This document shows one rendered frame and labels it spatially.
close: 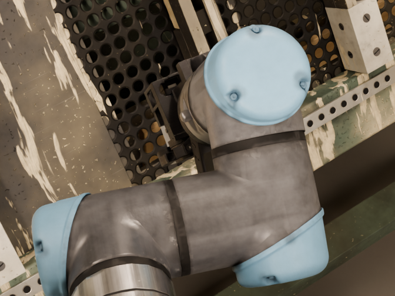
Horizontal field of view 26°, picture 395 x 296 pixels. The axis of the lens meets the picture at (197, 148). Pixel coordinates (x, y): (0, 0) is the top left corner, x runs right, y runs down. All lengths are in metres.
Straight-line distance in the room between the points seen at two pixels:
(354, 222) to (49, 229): 1.66
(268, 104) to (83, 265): 0.17
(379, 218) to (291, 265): 1.63
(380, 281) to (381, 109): 0.86
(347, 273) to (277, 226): 1.74
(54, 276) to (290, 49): 0.24
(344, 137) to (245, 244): 0.95
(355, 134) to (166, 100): 0.80
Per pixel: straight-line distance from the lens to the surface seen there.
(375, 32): 1.55
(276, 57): 0.63
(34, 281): 1.37
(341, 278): 2.37
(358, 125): 1.58
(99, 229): 0.62
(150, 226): 0.62
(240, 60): 0.62
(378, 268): 2.40
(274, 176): 0.64
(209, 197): 0.63
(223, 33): 1.38
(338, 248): 2.20
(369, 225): 2.24
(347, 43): 1.55
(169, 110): 0.83
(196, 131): 0.74
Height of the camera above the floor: 2.13
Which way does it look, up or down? 57 degrees down
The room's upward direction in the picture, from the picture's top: straight up
